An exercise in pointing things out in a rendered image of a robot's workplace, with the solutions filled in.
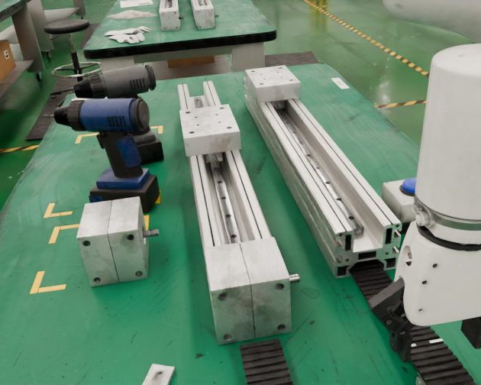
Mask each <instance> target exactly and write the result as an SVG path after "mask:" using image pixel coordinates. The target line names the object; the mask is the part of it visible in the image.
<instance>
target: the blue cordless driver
mask: <svg viewBox="0 0 481 385"><path fill-rule="evenodd" d="M44 118H54V119H55V121H56V123H57V124H60V125H65V126H69V127H71V128H72V129H73V130H74V131H88V132H98V134H97V135H96V137H97V139H98V142H99V144H100V147H101V149H105V151H106V154H107V156H108V159H109V162H110V164H111V168H108V169H106V170H105V171H104V172H103V174H102V175H101V176H100V177H99V178H98V179H97V180H96V184H95V185H94V186H93V187H92V188H91V189H90V194H89V201H90V203H94V202H104V201H110V200H112V201H113V200H116V199H126V198H132V197H138V196H139V197H140V202H141V206H142V210H143V212H146V213H148V212H150V210H151V209H152V208H153V206H154V204H155V202H156V201H157V199H158V197H159V196H160V190H159V185H158V181H157V176H156V175H150V171H149V169H147V168H141V165H140V163H141V162H142V159H141V157H140V154H139V151H138V149H137V145H136V143H135V140H134V137H133V134H130V133H128V132H136V131H144V130H145V129H146V128H147V126H148V125H149V121H150V111H149V108H148V105H147V103H146V102H145V101H144V100H143V99H86V100H74V101H72V102H71V103H70V104H69V105H66V106H63V107H60V108H56V110H55V112H54V115H44Z"/></svg>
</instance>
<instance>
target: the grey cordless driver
mask: <svg viewBox="0 0 481 385"><path fill-rule="evenodd" d="M73 88H74V90H70V91H66V92H61V94H62V95H69V94H73V93H75V95H76V97H77V98H78V99H105V97H107V99H143V98H142V97H140V96H138V95H137V94H140V93H145V92H148V91H149V89H150V91H152V90H154V88H156V78H155V75H154V71H153V68H152V66H150V65H149V64H147V65H145V67H143V65H138V66H130V67H125V68H120V69H116V70H108V71H104V72H102V74H101V75H99V74H98V73H95V74H90V75H89V76H88V78H87V79H84V80H83V81H80V82H78V83H76V84H74V85H73ZM128 133H130V134H133V137H134V140H135V143H136V145H137V149H138V151H139V154H140V157H141V159H142V162H141V163H140V165H144V164H147V163H152V162H156V161H159V160H163V159H164V154H163V145H162V142H161V141H160V139H159V138H158V137H157V135H156V134H155V133H154V132H152V130H151V129H150V126H149V125H148V126H147V128H146V129H145V130H144V131H136V132H128Z"/></svg>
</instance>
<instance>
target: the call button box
mask: <svg viewBox="0 0 481 385"><path fill-rule="evenodd" d="M403 181H405V180H399V181H393V182H388V183H384V184H383V191H382V201H384V203H385V204H386V205H387V206H388V207H389V209H390V210H391V211H392V213H393V214H394V215H395V216H396V218H397V219H398V220H399V221H400V222H401V223H402V230H401V231H399V230H397V231H398V233H399V234H406V233H407V230H408V228H409V225H410V224H411V222H413V221H416V218H415V213H414V212H413V211H412V210H413V203H414V197H415V194H414V193H410V192H406V191H405V190H404V189H403V188H402V182H403Z"/></svg>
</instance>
